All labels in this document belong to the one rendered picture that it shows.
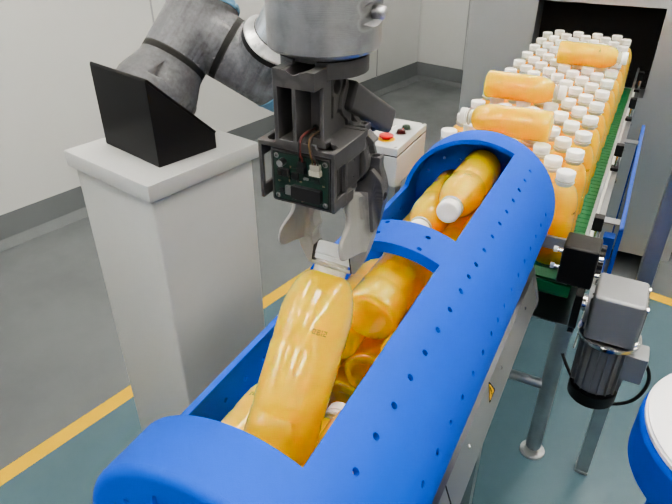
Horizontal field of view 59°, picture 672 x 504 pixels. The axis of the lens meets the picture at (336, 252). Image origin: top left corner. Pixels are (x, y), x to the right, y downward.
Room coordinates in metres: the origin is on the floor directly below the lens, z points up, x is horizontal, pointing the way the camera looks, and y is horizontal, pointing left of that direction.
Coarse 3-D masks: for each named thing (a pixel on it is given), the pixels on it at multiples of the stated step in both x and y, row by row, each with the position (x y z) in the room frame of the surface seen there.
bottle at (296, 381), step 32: (320, 288) 0.46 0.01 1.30; (288, 320) 0.44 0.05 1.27; (320, 320) 0.44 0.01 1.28; (288, 352) 0.42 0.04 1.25; (320, 352) 0.42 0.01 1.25; (288, 384) 0.40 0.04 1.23; (320, 384) 0.41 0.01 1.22; (256, 416) 0.39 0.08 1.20; (288, 416) 0.39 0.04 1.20; (320, 416) 0.40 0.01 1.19; (288, 448) 0.37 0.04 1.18
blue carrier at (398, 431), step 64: (512, 192) 0.86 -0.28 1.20; (448, 256) 0.64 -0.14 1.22; (512, 256) 0.73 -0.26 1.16; (448, 320) 0.54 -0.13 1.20; (384, 384) 0.42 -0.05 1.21; (448, 384) 0.47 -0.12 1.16; (128, 448) 0.36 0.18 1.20; (192, 448) 0.32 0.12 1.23; (256, 448) 0.32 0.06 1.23; (320, 448) 0.34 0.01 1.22; (384, 448) 0.36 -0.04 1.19; (448, 448) 0.43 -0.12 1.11
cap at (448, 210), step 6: (450, 198) 0.88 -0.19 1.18; (444, 204) 0.86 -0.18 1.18; (450, 204) 0.86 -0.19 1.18; (456, 204) 0.86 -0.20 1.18; (438, 210) 0.87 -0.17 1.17; (444, 210) 0.86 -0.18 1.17; (450, 210) 0.86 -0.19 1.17; (456, 210) 0.85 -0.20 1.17; (438, 216) 0.87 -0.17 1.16; (444, 216) 0.86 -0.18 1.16; (450, 216) 0.86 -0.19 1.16; (456, 216) 0.85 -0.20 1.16; (450, 222) 0.86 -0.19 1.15
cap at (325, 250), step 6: (318, 246) 0.50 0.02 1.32; (324, 246) 0.49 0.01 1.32; (330, 246) 0.49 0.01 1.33; (336, 246) 0.49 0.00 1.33; (318, 252) 0.49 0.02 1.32; (324, 252) 0.49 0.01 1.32; (330, 252) 0.49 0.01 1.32; (336, 252) 0.48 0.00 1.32; (324, 258) 0.48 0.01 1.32; (330, 258) 0.48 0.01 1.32; (336, 258) 0.48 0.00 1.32; (342, 264) 0.48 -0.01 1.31; (348, 264) 0.49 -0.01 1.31
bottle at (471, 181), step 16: (464, 160) 1.02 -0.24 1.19; (480, 160) 1.00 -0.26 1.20; (496, 160) 1.02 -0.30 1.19; (464, 176) 0.93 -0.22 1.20; (480, 176) 0.94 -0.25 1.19; (496, 176) 1.00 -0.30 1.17; (448, 192) 0.90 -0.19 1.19; (464, 192) 0.89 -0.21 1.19; (480, 192) 0.91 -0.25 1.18; (464, 208) 0.88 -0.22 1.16
